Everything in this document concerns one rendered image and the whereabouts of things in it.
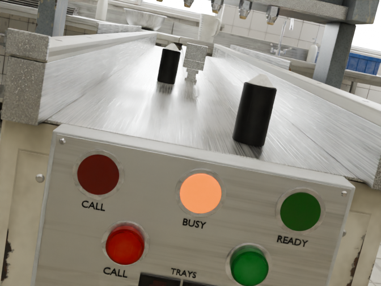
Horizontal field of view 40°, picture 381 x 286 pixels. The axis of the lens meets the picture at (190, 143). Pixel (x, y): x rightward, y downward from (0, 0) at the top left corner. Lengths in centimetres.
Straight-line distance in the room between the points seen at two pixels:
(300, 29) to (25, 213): 431
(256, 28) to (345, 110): 406
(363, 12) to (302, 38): 352
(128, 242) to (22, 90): 14
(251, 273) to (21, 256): 20
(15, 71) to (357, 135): 29
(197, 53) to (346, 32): 42
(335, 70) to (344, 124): 76
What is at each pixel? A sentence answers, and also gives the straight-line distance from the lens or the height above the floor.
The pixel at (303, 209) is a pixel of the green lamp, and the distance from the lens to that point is 42.
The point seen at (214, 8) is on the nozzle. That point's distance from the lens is 116.
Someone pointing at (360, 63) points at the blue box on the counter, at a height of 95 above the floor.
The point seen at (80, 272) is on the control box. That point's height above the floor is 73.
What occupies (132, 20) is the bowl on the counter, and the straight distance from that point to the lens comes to 395.
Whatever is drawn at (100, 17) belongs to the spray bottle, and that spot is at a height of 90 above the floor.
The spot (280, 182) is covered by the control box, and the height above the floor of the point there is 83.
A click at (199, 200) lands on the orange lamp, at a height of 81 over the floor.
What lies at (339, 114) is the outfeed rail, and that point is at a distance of 53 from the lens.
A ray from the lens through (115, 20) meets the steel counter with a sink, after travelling 436.
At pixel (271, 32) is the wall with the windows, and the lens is 460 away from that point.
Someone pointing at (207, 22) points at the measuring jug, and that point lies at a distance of 391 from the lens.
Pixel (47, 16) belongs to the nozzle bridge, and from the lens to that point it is 125.
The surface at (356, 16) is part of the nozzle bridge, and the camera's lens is 117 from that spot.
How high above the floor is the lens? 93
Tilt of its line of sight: 12 degrees down
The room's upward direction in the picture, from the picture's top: 11 degrees clockwise
